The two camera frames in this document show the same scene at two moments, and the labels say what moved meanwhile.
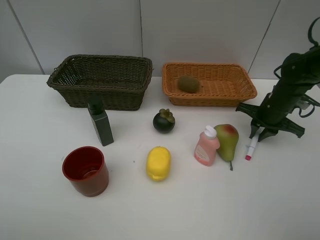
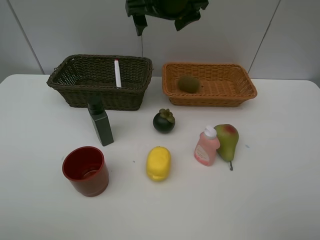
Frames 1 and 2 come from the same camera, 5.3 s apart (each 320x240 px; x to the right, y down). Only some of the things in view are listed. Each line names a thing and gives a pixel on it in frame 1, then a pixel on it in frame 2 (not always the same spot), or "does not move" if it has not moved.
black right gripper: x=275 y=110 → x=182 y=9
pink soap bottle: x=206 y=146 does not move
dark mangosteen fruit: x=163 y=121 does not move
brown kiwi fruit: x=188 y=84 does not move
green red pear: x=228 y=138 does not move
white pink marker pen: x=252 y=146 → x=117 y=75
